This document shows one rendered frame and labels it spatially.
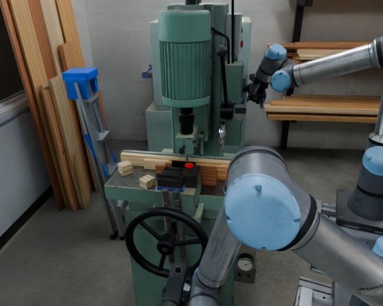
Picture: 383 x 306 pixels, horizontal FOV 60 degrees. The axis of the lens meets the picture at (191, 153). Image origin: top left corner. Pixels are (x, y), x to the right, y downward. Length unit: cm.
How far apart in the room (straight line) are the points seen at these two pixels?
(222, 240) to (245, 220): 24
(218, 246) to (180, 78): 59
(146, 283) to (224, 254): 81
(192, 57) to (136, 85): 261
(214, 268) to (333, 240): 32
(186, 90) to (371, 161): 68
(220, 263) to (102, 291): 140
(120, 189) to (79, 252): 120
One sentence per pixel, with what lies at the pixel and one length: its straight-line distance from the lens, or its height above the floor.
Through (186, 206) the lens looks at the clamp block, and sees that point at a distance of 112.
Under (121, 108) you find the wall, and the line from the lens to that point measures 384.
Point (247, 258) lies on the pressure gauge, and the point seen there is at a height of 69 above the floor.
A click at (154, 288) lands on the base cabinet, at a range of 157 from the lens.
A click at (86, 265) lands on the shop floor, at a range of 233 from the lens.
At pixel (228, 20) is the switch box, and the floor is 145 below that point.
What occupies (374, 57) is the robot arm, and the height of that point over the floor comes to 137.
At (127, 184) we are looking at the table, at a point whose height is 90.
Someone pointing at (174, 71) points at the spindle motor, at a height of 132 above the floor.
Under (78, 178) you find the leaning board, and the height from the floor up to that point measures 29.
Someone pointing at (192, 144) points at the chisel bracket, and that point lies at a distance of 124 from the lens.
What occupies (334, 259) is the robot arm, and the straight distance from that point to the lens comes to 63.
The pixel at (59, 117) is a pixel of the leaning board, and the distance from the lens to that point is 253.
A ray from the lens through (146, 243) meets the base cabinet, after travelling 141.
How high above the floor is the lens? 156
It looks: 26 degrees down
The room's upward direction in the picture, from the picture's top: 1 degrees counter-clockwise
